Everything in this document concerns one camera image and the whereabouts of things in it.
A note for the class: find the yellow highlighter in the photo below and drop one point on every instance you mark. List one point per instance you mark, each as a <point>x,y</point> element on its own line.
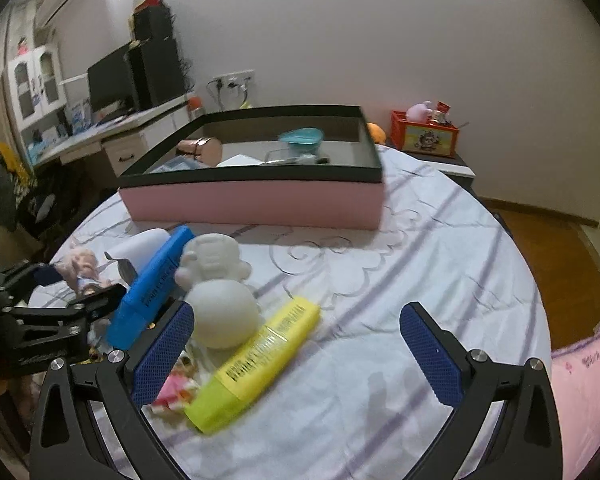
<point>260,365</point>

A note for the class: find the rose gold cylinder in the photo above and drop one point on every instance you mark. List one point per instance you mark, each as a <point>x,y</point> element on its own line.
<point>202,151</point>

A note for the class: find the white wall socket strip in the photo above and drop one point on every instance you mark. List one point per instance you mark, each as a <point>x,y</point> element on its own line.
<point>232,80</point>

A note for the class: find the low black white cabinet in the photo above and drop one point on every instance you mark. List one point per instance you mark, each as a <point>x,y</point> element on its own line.
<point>455,170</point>

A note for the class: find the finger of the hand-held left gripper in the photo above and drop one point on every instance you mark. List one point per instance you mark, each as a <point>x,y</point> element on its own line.
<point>100,302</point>
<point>45,274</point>

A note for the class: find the orange octopus plush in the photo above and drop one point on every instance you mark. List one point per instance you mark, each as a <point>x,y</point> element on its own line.
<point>377,132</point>

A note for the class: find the white desk with drawers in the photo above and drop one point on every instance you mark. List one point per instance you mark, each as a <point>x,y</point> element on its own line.
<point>130,145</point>

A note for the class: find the small pink doll figure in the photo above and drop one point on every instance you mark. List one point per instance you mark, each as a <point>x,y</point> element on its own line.
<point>24,46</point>

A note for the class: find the black box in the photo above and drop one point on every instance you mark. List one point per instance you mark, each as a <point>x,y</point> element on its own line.
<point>152,22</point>

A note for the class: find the small doll with pink hair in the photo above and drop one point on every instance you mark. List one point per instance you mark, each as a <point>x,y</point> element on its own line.
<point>82,267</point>

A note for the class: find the blue and white box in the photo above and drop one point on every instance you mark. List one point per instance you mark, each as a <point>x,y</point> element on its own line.
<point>80,116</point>

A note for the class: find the round table with striped cloth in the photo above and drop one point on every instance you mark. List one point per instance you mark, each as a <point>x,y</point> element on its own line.
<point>405,270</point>

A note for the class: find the black yellow gaming chair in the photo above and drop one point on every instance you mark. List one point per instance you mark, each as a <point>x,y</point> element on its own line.
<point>10,185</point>

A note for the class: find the pink plush toy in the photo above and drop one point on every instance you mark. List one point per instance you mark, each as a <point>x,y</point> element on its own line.
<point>419,112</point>

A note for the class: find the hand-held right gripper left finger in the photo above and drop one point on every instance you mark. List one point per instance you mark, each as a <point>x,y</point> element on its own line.
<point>162,355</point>

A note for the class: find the pink quilt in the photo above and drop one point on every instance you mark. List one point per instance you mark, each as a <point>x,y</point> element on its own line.
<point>587,390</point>

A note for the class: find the black computer tower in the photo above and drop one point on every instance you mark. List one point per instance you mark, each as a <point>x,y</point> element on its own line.
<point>160,72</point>

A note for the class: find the black computer monitor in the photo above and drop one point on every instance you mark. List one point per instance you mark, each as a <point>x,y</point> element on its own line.
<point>110,82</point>

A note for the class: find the white squeeze tube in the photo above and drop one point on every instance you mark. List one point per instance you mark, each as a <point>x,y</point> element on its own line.
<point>140,252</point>

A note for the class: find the white glass-door cabinet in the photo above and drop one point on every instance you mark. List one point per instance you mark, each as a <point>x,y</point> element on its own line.
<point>35,85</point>

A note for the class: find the small clear container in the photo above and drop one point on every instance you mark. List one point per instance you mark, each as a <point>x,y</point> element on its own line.
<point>287,156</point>

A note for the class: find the teal round case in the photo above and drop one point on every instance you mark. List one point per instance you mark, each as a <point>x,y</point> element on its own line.
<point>300,139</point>

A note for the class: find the pink storage box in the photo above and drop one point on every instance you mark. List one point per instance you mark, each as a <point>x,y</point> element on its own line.
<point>255,200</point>

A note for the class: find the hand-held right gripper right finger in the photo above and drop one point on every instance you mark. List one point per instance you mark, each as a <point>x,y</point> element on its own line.
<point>430,355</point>

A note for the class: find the red plastic crate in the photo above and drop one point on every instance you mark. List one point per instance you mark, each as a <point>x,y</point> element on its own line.
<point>425,135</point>

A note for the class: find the yellow snack bag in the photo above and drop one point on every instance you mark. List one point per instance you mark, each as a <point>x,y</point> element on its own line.
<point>245,104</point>

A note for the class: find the white plaster figurine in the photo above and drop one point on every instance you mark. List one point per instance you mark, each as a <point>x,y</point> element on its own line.
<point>220,305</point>

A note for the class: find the blue highlighter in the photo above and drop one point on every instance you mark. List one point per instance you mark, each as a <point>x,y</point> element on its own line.
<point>150,285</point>

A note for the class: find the clear bottle with orange cap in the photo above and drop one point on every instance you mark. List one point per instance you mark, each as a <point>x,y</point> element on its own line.
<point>196,105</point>

